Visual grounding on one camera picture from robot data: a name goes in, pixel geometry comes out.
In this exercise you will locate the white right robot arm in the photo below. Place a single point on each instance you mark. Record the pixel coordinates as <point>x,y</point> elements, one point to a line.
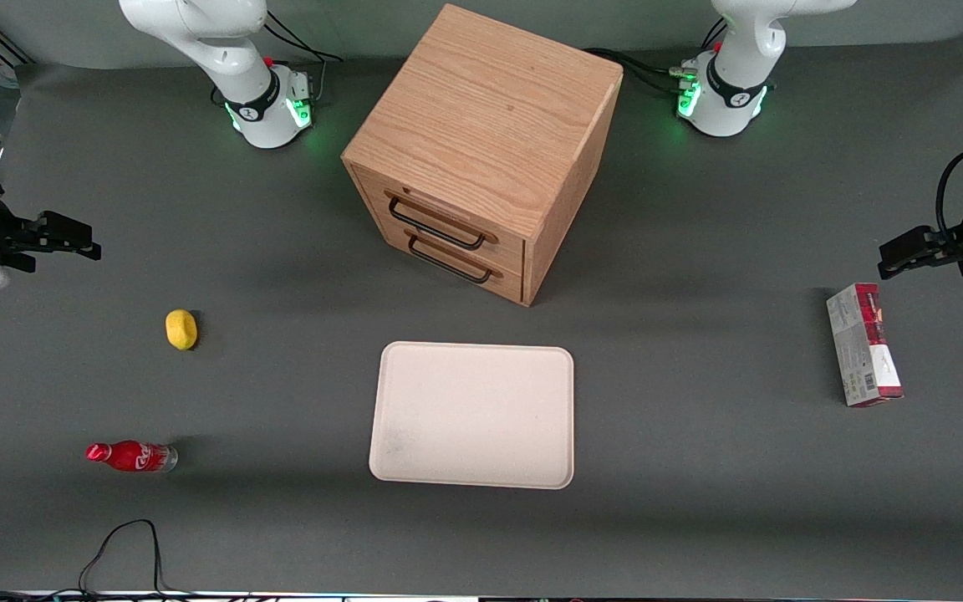
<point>260,117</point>

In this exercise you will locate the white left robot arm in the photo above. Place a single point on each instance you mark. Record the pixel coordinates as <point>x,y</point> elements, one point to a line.
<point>732,109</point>

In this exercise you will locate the red coke bottle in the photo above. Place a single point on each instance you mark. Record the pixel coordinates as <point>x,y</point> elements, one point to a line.
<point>126,456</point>

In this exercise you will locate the beige rectangular tray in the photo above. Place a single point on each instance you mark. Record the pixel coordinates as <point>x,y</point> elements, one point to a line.
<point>473,414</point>

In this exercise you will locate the red tartan cardboard box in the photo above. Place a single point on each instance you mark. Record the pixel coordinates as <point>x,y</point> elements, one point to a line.
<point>862,347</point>

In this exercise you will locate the yellow lemon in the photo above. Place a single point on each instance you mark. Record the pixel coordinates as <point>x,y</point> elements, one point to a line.
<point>181,329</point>

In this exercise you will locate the dark grey table mat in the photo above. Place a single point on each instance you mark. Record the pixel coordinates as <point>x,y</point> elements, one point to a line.
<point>699,502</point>

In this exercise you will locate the wooden drawer front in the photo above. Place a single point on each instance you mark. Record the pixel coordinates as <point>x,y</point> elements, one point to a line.
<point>506,244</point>
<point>508,283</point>

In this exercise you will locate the oak wooden drawer cabinet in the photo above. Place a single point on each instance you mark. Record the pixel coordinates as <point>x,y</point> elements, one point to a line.
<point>481,109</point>

